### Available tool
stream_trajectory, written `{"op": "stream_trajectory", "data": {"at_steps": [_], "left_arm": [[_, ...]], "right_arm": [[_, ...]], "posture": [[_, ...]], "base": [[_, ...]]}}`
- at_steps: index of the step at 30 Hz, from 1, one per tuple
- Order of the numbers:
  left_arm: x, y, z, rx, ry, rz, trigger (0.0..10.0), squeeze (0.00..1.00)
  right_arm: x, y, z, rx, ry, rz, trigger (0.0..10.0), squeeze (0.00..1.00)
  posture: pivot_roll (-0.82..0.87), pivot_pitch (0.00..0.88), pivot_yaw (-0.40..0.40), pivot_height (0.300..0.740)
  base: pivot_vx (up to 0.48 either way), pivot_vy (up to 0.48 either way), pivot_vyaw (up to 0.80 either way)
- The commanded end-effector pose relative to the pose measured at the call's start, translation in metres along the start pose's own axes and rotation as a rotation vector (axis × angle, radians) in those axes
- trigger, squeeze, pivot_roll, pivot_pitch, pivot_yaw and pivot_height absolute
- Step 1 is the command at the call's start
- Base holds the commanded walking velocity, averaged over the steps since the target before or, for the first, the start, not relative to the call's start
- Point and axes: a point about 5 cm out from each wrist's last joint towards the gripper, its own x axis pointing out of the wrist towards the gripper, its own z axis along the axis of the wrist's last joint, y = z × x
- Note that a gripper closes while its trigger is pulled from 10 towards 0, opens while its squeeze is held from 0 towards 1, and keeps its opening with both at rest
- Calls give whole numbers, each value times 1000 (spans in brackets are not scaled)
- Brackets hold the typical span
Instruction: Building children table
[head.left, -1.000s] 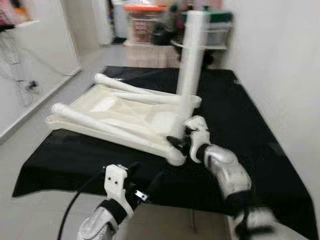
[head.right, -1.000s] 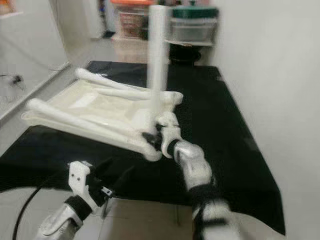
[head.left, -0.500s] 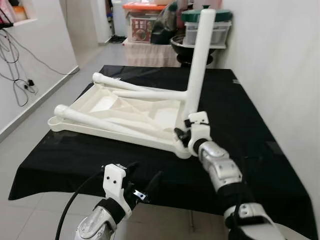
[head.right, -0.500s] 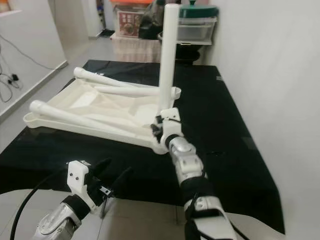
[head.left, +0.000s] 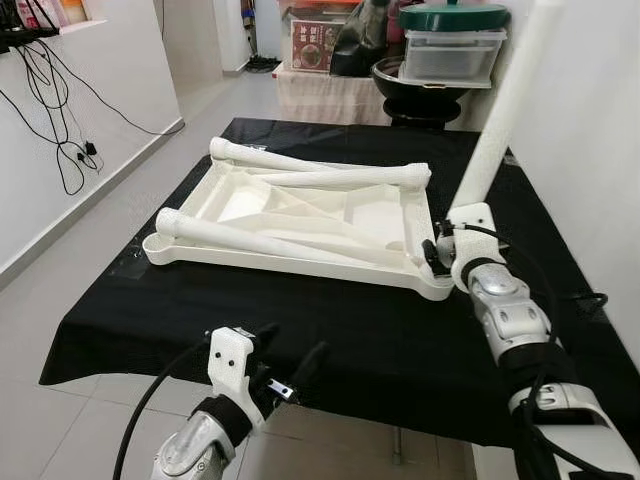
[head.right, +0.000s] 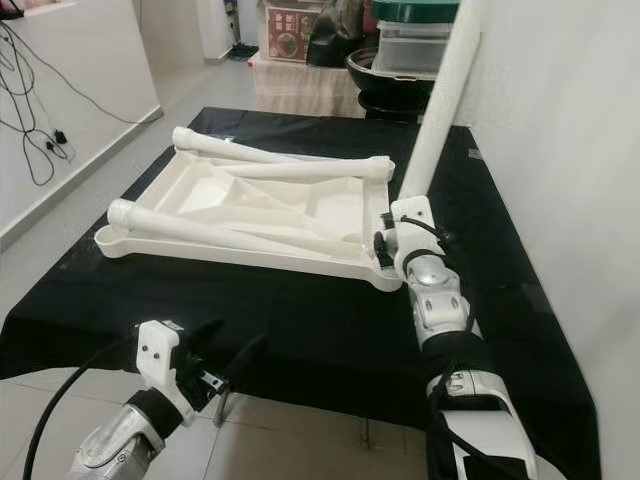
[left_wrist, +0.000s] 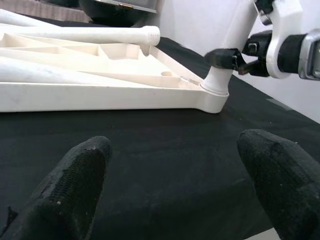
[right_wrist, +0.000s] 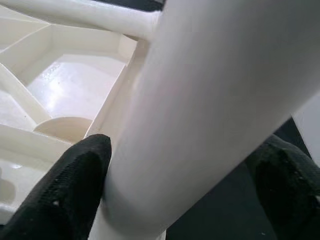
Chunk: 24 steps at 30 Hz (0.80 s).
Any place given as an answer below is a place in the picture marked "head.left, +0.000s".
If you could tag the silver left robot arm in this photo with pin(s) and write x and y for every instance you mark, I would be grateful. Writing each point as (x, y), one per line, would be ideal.
(190, 455)

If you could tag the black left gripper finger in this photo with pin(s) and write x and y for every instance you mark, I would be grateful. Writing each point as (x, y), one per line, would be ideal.
(310, 365)
(268, 333)

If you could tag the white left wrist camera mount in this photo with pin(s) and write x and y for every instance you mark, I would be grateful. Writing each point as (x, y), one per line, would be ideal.
(230, 365)

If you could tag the white plastic table leg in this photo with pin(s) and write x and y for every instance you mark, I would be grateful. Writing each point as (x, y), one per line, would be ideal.
(350, 178)
(235, 152)
(250, 238)
(510, 100)

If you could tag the clear plastic storage box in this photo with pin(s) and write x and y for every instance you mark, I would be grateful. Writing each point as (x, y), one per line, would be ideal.
(450, 60)

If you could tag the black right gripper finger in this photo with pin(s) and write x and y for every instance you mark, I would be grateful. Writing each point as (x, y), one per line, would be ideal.
(434, 258)

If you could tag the black bag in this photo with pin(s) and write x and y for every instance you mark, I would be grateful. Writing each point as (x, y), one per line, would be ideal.
(360, 50)

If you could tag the black wok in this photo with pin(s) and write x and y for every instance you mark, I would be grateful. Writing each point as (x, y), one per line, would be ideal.
(420, 100)

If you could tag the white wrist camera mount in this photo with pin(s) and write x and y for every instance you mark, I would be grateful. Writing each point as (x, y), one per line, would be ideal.
(230, 365)
(472, 218)

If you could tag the black power strip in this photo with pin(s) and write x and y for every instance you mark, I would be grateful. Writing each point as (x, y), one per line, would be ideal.
(30, 37)

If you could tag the orange lid storage box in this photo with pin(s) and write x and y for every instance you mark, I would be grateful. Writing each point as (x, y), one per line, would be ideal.
(315, 45)

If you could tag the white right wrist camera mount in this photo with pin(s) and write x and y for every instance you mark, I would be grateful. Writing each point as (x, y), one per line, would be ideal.
(472, 218)

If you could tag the black tablecloth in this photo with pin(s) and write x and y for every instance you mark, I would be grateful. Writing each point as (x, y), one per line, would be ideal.
(350, 350)

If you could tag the beige cloth covered stand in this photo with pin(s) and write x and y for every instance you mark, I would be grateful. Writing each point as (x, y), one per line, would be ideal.
(320, 100)

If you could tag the white plastic table top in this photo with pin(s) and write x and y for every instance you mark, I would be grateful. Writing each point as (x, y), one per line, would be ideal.
(350, 215)

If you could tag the green round lid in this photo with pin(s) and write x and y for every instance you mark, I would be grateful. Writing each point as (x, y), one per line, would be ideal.
(450, 17)

